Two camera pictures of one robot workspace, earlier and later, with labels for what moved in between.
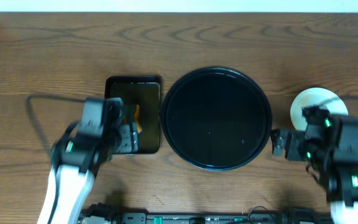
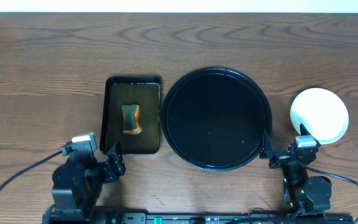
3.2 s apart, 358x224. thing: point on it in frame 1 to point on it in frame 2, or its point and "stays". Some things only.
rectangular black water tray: (145, 91) stays
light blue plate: (312, 96) stays
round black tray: (216, 119) stays
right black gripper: (296, 136) to (281, 157)
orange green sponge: (131, 114) stays
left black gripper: (129, 137) to (113, 166)
